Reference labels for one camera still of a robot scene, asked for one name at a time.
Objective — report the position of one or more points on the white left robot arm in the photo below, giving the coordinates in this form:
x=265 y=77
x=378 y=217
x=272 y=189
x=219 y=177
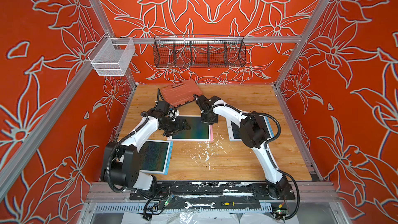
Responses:
x=121 y=167

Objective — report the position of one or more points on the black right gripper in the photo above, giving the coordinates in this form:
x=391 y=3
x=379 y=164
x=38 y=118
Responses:
x=209 y=117

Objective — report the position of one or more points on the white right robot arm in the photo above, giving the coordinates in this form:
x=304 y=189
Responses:
x=257 y=130

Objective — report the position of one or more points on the red plastic tool case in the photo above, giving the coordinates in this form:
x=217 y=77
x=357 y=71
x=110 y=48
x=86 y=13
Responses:
x=181 y=94

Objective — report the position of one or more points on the blue framed tablet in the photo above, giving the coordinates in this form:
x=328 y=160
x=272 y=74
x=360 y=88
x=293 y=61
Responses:
x=234 y=130
x=155 y=156

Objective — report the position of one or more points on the clear plastic wall bin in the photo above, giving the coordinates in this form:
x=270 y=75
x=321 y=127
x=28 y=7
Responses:
x=112 y=56

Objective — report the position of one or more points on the blue framed front tablet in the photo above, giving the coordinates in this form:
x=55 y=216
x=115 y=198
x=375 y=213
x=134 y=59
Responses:
x=155 y=156

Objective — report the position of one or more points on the black wire wall basket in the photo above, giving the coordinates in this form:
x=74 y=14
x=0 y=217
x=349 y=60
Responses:
x=199 y=51

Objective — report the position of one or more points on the pink framed writing tablet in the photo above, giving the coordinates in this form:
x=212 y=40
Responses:
x=199 y=132

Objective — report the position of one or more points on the silver open-end wrench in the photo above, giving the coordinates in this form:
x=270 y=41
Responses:
x=190 y=205

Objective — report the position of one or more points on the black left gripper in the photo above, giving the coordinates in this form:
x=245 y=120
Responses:
x=177 y=127

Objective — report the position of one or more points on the yellow handled screwdriver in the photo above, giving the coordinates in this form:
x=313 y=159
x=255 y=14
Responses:
x=231 y=203

